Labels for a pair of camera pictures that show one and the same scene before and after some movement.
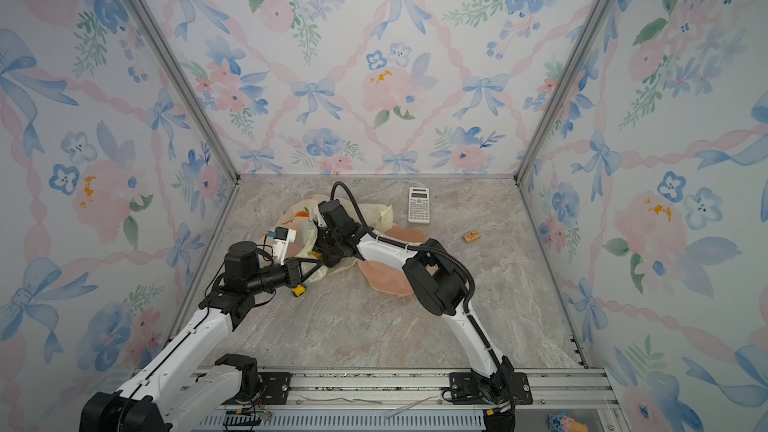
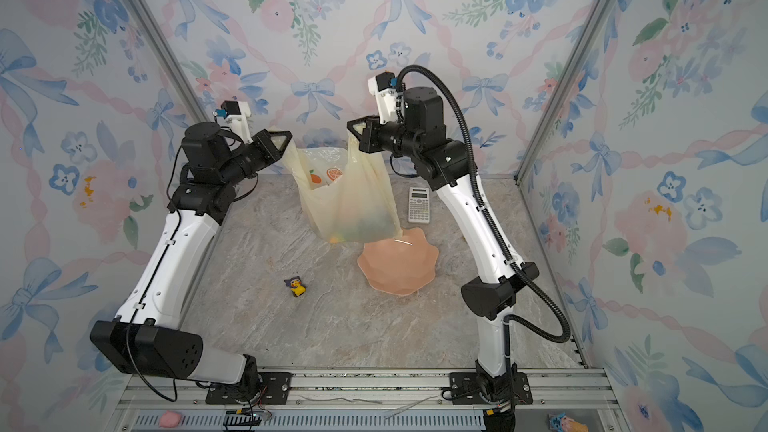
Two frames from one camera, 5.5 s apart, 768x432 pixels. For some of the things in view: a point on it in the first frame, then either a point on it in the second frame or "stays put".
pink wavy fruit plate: (389, 278) stays put
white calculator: (419, 205) stays put
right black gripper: (324, 253) -> (369, 142)
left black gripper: (293, 272) -> (263, 145)
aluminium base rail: (408, 401) stays put
